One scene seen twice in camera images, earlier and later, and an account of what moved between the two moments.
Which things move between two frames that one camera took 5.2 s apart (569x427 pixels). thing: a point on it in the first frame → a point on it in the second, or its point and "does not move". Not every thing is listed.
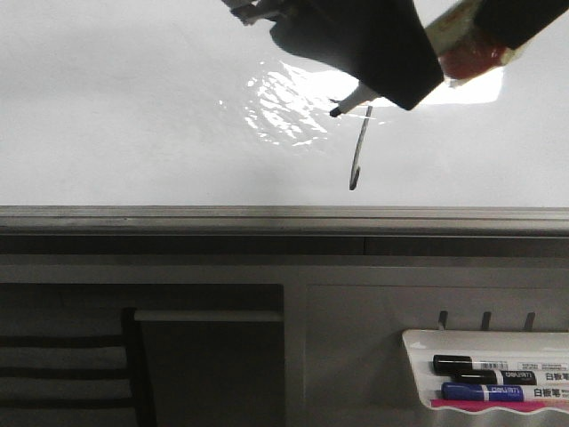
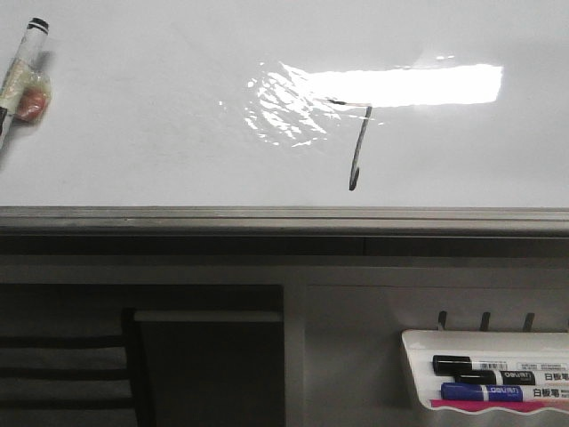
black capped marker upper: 450,363 does not move
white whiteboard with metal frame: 174,128 does not move
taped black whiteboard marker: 463,52 → 26,91
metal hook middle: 485,320 does not move
